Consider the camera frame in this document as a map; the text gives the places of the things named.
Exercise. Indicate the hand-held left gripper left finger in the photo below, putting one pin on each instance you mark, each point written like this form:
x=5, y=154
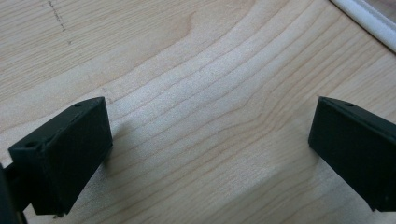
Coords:
x=68, y=155

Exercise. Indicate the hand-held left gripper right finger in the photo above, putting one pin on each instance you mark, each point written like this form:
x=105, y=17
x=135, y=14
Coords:
x=358, y=149

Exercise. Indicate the transparent white-trimmed pouch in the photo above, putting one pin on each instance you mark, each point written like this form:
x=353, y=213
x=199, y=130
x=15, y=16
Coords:
x=370, y=20

